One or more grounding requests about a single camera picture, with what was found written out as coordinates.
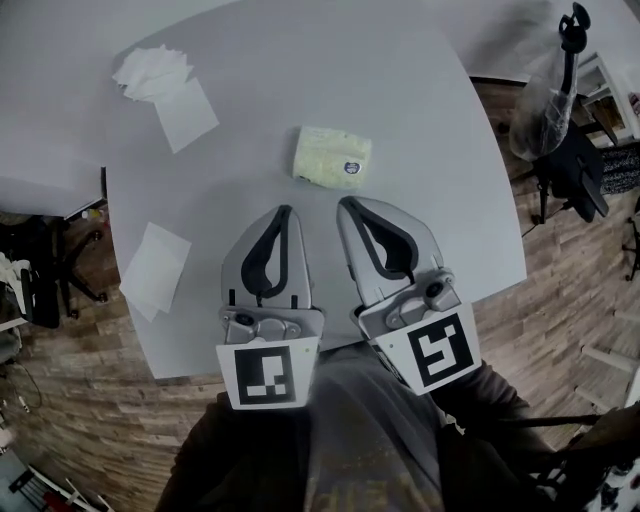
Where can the clear plastic chair cover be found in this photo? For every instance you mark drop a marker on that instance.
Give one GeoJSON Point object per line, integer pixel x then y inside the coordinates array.
{"type": "Point", "coordinates": [537, 115]}

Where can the black swivel chair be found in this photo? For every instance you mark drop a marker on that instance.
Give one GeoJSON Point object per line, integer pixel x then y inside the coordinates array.
{"type": "Point", "coordinates": [50, 260]}

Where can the grey paper sheet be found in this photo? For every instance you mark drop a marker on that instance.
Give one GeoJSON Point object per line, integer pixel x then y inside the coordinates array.
{"type": "Point", "coordinates": [187, 117]}

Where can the person's right forearm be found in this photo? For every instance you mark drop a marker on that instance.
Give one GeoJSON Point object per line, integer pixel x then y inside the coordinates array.
{"type": "Point", "coordinates": [490, 410]}

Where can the speckled black white fabric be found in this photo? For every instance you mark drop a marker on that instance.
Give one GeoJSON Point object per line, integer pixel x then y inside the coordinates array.
{"type": "Point", "coordinates": [620, 170]}

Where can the person's torso in grey shirt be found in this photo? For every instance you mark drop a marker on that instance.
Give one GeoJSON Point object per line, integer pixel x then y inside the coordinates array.
{"type": "Point", "coordinates": [365, 440]}

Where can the white table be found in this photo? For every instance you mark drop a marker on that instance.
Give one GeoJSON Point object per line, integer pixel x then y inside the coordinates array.
{"type": "Point", "coordinates": [350, 75]}

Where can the person's left forearm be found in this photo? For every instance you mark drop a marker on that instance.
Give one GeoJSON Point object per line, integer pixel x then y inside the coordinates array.
{"type": "Point", "coordinates": [225, 450]}

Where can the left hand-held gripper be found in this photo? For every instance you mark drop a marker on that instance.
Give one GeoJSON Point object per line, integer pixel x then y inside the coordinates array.
{"type": "Point", "coordinates": [265, 372]}

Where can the yellow tissue pack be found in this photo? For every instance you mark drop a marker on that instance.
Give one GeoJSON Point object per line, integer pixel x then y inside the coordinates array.
{"type": "Point", "coordinates": [325, 155]}

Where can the black metal stand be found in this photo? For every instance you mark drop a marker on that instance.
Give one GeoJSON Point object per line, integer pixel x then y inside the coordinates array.
{"type": "Point", "coordinates": [565, 450]}

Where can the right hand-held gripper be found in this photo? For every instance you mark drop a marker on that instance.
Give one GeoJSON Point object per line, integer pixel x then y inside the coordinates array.
{"type": "Point", "coordinates": [440, 350]}

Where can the black office chair with headrest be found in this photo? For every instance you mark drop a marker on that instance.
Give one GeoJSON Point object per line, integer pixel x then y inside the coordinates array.
{"type": "Point", "coordinates": [575, 170]}

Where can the white shelf unit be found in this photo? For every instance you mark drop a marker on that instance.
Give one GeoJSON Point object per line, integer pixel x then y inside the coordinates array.
{"type": "Point", "coordinates": [610, 100]}

